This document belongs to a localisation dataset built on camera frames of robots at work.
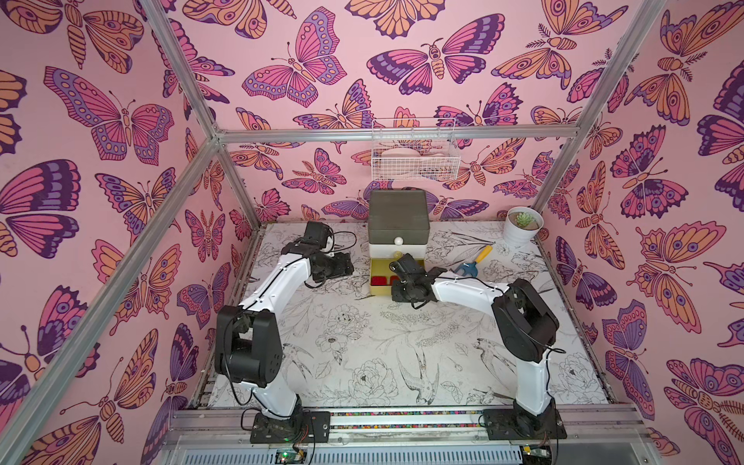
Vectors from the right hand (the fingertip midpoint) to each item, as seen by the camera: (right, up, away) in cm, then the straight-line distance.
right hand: (390, 295), depth 95 cm
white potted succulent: (+49, +24, +11) cm, 55 cm away
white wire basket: (+6, +44, -2) cm, 44 cm away
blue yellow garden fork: (+30, +8, +11) cm, 33 cm away
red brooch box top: (-4, +4, +5) cm, 8 cm away
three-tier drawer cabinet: (+2, +23, -3) cm, 23 cm away
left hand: (-14, +9, -4) cm, 17 cm away
